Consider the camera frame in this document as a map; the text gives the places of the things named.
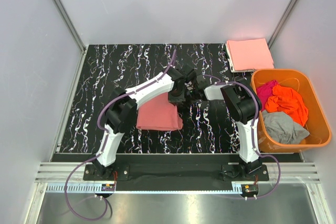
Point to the grey t shirt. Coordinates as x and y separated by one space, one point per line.
283 129

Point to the salmon red t shirt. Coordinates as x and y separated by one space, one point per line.
159 114

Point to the orange plastic basket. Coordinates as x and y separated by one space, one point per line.
317 124

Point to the folded light pink t shirt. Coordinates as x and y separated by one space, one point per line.
250 54

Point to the magenta t shirt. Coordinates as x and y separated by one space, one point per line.
265 91

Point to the orange t shirt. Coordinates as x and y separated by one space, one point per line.
289 101

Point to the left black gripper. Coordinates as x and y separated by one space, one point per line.
175 98

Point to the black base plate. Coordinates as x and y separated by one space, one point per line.
226 167

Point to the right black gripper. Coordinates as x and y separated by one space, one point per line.
191 92

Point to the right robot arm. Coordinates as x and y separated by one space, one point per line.
243 107

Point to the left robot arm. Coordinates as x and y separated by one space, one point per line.
120 115

